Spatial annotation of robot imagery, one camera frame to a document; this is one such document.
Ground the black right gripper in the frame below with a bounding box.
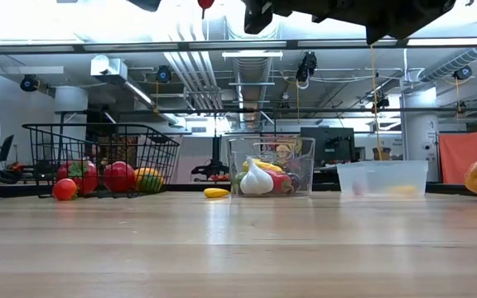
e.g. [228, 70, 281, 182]
[244, 0, 368, 35]

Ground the yellow corn cob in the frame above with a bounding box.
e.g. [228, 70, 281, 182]
[242, 158, 285, 174]

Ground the white garlic bulb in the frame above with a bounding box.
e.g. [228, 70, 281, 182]
[239, 156, 275, 196]

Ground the orange citrus fruit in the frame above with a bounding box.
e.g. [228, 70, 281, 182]
[133, 166, 163, 183]

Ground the red bell pepper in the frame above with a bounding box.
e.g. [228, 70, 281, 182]
[103, 161, 137, 194]

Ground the small yellow chili pepper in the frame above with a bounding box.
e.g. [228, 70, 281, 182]
[387, 185, 420, 197]
[203, 187, 231, 199]

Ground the red tomato green stem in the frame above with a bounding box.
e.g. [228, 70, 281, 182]
[57, 159, 99, 196]

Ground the black overhead crossbar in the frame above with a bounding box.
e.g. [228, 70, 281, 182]
[0, 38, 477, 55]

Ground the black ceiling device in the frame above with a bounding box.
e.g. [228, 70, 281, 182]
[295, 51, 319, 90]
[452, 65, 474, 82]
[156, 65, 172, 84]
[19, 74, 40, 93]

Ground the clear plastic tall bin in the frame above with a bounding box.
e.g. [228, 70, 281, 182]
[227, 136, 316, 198]

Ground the black background stand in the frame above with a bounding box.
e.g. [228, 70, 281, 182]
[190, 136, 229, 181]

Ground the white round column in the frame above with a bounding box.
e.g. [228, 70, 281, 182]
[401, 87, 441, 185]

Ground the translucent low plastic container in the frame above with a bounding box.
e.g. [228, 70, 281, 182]
[336, 160, 429, 198]

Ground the small black background monitor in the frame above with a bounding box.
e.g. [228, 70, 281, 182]
[0, 134, 15, 162]

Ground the small orange-red tomato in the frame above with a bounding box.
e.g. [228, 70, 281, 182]
[51, 178, 79, 202]

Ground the orange-red curtain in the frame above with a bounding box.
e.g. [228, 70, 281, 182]
[438, 131, 477, 185]

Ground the black wire basket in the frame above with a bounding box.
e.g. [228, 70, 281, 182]
[22, 123, 181, 199]

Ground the silver ribbed ceiling duct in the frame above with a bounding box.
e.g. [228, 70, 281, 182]
[418, 46, 477, 83]

